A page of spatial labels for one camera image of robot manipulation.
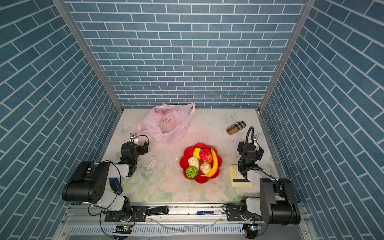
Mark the orange fake fruit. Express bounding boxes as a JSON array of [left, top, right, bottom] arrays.
[[206, 155, 213, 163]]

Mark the yellow fake banana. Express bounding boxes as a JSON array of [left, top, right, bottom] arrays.
[[202, 149, 219, 178]]

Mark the red fake strawberry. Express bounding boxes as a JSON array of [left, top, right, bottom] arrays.
[[200, 149, 212, 162]]

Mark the beige fake potato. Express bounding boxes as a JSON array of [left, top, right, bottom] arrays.
[[200, 162, 212, 175], [188, 157, 200, 170]]

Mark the pink plastic bag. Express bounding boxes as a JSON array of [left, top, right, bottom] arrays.
[[138, 103, 196, 144]]

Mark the yellow fake lemon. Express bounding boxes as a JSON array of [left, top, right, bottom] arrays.
[[193, 148, 202, 160]]

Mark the green fake fruit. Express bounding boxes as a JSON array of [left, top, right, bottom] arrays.
[[185, 166, 199, 180]]

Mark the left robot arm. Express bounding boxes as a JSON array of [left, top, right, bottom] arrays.
[[62, 141, 149, 223]]

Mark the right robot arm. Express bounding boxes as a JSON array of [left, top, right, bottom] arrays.
[[223, 142, 301, 226]]

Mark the yellow calculator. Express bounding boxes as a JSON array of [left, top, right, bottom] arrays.
[[229, 164, 254, 188]]

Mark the plaid glasses case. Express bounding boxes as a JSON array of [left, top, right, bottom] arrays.
[[226, 121, 246, 135]]

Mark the blue stapler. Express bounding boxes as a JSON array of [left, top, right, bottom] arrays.
[[109, 178, 123, 195]]

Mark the red flower-shaped bowl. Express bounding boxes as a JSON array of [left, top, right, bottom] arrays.
[[180, 143, 223, 184]]

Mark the blue pen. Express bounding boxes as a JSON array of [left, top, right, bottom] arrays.
[[196, 211, 215, 216]]

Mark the aluminium front rail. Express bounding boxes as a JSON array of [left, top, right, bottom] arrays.
[[53, 203, 317, 240]]

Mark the aluminium left corner post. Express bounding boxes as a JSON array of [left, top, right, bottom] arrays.
[[52, 0, 124, 114]]

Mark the aluminium corner post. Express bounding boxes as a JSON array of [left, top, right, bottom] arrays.
[[259, 0, 316, 113], [52, 0, 124, 114]]

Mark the aluminium right corner post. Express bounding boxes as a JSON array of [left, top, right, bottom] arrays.
[[259, 0, 316, 113]]

